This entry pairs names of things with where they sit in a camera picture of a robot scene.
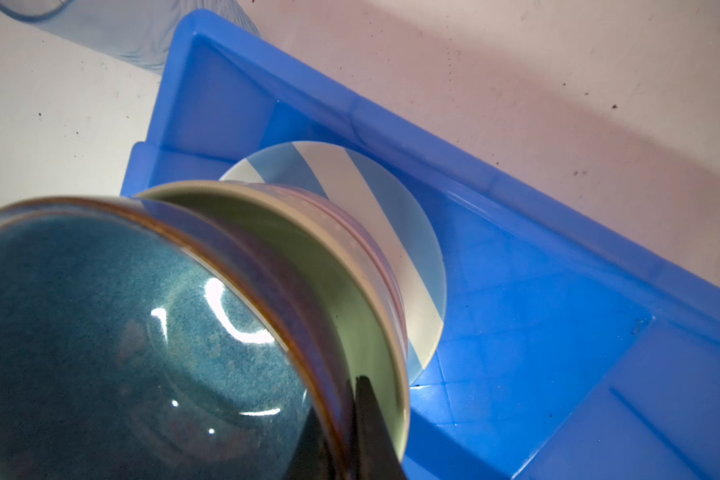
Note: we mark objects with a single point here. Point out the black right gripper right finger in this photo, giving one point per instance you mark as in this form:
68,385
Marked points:
374,450

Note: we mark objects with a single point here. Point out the blue ribbed plastic cup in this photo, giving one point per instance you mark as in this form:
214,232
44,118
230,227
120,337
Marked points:
138,32

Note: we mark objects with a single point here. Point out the light green ceramic bowl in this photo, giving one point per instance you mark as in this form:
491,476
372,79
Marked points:
336,268

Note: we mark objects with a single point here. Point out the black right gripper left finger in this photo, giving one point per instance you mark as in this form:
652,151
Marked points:
312,459

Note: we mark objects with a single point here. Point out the dark blue ceramic bowl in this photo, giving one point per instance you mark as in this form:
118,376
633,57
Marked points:
139,340

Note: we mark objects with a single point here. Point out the blue plastic bin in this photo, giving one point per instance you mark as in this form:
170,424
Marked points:
568,352

